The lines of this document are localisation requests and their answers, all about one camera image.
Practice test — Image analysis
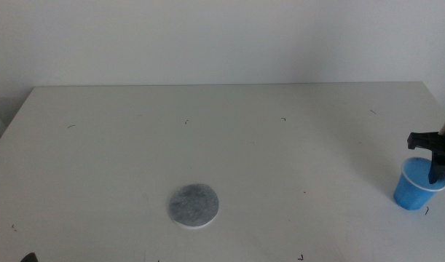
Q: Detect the blue plastic cup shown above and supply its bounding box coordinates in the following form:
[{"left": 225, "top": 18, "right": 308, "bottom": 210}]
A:
[{"left": 393, "top": 156, "right": 445, "bottom": 211}]

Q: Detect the round grey felt cup mat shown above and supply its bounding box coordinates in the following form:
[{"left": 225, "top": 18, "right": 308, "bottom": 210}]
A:
[{"left": 168, "top": 183, "right": 221, "bottom": 229}]

